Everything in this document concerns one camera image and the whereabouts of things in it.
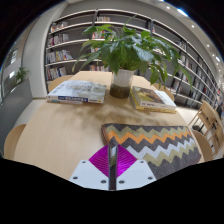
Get ceiling lights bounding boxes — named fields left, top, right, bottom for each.
left=159, top=0, right=222, bottom=64

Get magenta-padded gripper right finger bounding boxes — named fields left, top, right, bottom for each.
left=116, top=144, right=157, bottom=191

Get yellow cover book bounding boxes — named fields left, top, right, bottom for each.
left=130, top=85, right=178, bottom=114

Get white blue large book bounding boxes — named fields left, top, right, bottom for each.
left=46, top=79, right=108, bottom=105

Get light wooden curved chair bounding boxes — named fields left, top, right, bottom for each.
left=47, top=74, right=75, bottom=93
left=152, top=82, right=175, bottom=102
left=3, top=123, right=27, bottom=161
left=191, top=129, right=215, bottom=163

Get grey bookshelf unit with books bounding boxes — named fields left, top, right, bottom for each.
left=43, top=8, right=223, bottom=108

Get small green potted plant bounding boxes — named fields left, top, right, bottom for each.
left=14, top=66, right=30, bottom=84

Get light wooden side table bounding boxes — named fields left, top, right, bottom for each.
left=201, top=99, right=224, bottom=148

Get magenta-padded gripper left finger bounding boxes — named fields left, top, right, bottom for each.
left=68, top=144, right=111, bottom=191

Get zigzag patterned grey towel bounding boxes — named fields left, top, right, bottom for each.
left=100, top=123, right=203, bottom=181

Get wooden slatted chair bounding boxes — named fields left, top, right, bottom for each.
left=188, top=108, right=214, bottom=134

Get green potted plant white pot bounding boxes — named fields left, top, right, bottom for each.
left=71, top=14, right=194, bottom=100

